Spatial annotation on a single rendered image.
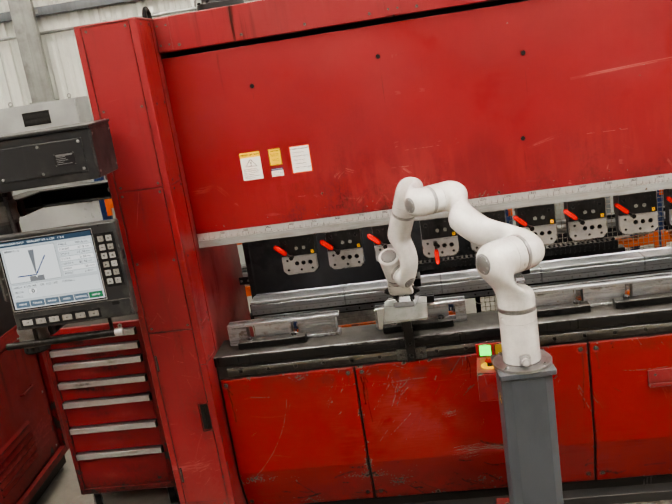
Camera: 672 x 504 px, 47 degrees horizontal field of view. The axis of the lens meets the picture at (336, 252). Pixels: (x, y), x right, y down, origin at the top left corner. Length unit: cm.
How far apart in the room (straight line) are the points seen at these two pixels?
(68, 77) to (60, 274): 494
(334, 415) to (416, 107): 136
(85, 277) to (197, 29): 107
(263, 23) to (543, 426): 183
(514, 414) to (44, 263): 173
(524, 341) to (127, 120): 171
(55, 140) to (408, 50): 137
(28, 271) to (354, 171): 131
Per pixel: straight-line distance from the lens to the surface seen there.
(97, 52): 316
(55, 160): 291
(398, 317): 312
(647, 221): 335
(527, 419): 259
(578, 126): 323
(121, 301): 294
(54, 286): 300
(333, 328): 338
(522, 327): 249
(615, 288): 342
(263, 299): 369
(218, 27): 321
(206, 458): 350
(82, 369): 393
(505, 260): 238
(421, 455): 349
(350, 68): 315
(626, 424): 352
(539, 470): 269
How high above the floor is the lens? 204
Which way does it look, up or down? 14 degrees down
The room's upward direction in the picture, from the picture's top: 9 degrees counter-clockwise
